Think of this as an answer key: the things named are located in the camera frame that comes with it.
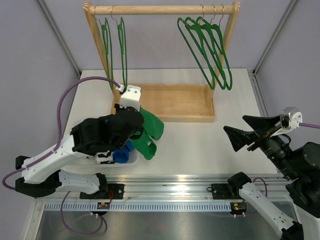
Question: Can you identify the green hanger far left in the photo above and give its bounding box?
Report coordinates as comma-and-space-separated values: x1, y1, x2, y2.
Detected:
95, 17, 114, 80

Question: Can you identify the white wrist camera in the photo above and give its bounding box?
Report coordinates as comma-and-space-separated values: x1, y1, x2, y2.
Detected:
270, 107, 303, 137
116, 84, 141, 112

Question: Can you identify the white plastic basket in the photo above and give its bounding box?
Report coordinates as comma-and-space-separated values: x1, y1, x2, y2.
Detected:
67, 117, 141, 169

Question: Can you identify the green tank top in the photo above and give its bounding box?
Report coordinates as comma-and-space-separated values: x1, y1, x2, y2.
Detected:
130, 107, 165, 160

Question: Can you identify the black white striped tank top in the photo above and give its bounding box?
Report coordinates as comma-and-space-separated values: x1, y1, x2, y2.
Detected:
95, 151, 115, 165

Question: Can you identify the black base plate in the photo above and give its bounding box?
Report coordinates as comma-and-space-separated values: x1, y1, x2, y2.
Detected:
206, 183, 232, 200
79, 183, 125, 200

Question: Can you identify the aluminium mounting rail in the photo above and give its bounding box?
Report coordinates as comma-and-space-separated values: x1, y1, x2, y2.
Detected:
34, 175, 288, 202

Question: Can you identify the blue tank top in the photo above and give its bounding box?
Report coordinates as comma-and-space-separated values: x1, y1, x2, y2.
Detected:
103, 118, 137, 164

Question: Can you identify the green hanger with blue top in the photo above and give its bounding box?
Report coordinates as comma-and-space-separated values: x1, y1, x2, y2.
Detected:
177, 16, 233, 90

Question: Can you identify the green hanger with striped top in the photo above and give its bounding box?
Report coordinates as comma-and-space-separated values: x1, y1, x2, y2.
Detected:
196, 16, 233, 91

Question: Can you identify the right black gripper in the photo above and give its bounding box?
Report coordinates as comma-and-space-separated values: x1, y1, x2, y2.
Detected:
224, 113, 300, 178

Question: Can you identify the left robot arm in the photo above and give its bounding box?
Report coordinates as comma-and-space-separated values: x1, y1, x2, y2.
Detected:
14, 107, 144, 199

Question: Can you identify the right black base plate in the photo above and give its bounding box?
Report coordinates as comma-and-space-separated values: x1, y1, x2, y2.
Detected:
206, 183, 232, 200

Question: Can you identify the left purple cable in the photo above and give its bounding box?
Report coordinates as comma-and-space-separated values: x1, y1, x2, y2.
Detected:
1, 76, 121, 233

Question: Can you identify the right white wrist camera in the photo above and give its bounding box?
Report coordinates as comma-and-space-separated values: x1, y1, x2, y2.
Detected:
270, 107, 303, 137

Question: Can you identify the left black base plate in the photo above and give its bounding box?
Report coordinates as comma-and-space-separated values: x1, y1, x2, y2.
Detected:
79, 183, 125, 200

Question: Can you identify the wooden clothes rack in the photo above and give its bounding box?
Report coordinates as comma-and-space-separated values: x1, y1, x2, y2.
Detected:
83, 1, 240, 123

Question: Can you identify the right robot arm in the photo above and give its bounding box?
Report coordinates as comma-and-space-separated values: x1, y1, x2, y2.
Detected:
223, 112, 320, 240

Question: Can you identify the white slotted cable duct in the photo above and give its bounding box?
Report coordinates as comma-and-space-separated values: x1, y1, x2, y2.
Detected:
44, 201, 231, 212

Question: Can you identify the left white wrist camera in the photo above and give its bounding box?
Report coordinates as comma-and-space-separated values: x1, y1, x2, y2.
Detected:
116, 84, 141, 112

